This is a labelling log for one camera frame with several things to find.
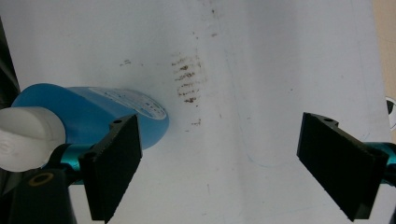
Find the black and white object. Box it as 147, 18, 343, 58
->
385, 96, 396, 132

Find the white foam mat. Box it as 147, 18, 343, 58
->
0, 0, 396, 224

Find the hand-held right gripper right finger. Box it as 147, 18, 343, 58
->
296, 112, 389, 222

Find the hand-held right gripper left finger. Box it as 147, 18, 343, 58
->
78, 114, 143, 224

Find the light blue ball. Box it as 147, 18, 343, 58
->
0, 83, 171, 173

